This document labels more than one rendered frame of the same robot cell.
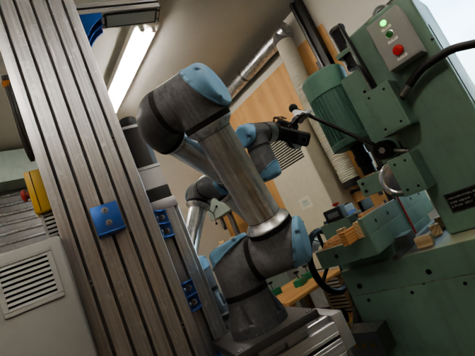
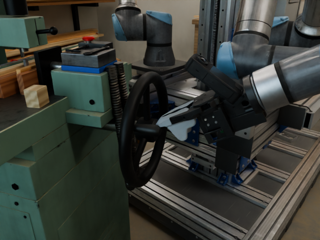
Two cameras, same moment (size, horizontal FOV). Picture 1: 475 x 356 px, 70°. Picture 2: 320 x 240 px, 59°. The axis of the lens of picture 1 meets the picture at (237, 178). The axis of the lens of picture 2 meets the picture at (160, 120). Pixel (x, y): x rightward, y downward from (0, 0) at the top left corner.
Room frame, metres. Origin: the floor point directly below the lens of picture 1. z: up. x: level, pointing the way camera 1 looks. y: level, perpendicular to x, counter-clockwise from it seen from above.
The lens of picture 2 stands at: (2.12, -0.46, 1.13)
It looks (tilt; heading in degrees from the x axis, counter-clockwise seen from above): 25 degrees down; 155
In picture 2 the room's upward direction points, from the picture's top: straight up
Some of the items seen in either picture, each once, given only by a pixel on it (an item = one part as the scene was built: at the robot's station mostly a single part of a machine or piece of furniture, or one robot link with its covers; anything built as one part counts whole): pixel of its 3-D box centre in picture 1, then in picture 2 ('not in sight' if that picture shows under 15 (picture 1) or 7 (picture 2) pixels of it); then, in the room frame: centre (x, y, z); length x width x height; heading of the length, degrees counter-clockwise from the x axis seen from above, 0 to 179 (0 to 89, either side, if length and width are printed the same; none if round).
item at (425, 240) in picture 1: (423, 240); not in sight; (1.10, -0.45, 0.82); 0.04 x 0.03 x 0.03; 52
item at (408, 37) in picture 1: (396, 39); not in sight; (0.98, -0.60, 1.40); 0.10 x 0.06 x 0.16; 46
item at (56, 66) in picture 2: (362, 212); (60, 66); (1.37, -0.39, 0.95); 0.09 x 0.07 x 0.09; 136
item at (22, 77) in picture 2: not in sight; (44, 75); (1.34, -0.43, 0.92); 0.17 x 0.02 x 0.05; 136
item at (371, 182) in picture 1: (381, 182); (15, 34); (1.29, -0.48, 1.03); 0.14 x 0.07 x 0.09; 46
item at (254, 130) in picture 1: (252, 135); not in sight; (1.07, -0.10, 1.33); 0.11 x 0.08 x 0.09; 136
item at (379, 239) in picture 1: (370, 232); (66, 96); (1.37, -0.39, 0.87); 0.61 x 0.30 x 0.06; 136
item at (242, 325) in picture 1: (252, 307); (159, 52); (0.92, 0.10, 0.87); 0.15 x 0.15 x 0.10
